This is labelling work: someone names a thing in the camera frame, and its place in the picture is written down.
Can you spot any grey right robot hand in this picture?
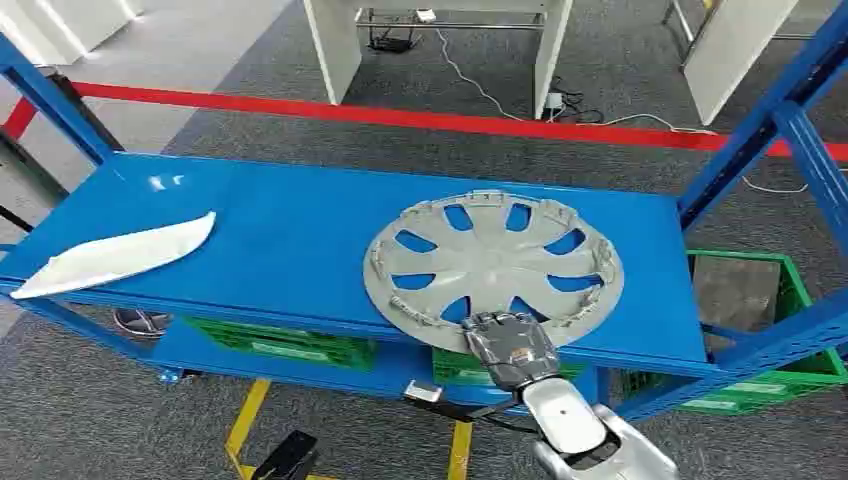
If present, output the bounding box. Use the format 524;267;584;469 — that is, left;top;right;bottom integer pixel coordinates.
461;311;562;393

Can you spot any silver plastic wheel hubcap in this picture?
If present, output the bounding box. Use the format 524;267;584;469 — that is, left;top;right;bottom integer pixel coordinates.
362;190;625;354

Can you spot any green plastic crate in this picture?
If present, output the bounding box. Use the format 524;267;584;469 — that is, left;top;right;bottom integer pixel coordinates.
431;347;588;390
622;249;848;417

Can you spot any blue metal shelf rack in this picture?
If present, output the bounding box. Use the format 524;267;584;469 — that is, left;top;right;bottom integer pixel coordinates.
0;0;848;425

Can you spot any yellow floor tape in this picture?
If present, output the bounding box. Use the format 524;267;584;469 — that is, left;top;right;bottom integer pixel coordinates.
225;378;474;480

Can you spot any white desk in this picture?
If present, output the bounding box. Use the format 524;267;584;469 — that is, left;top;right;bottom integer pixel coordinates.
303;0;574;121

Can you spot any white board panel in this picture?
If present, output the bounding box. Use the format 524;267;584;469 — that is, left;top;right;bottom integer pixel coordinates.
682;0;800;127

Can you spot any silver caster wheel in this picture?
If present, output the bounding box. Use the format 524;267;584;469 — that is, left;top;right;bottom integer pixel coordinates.
112;308;174;340

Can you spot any white floor cable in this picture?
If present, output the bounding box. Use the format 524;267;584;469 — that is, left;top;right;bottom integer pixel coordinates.
433;26;721;137

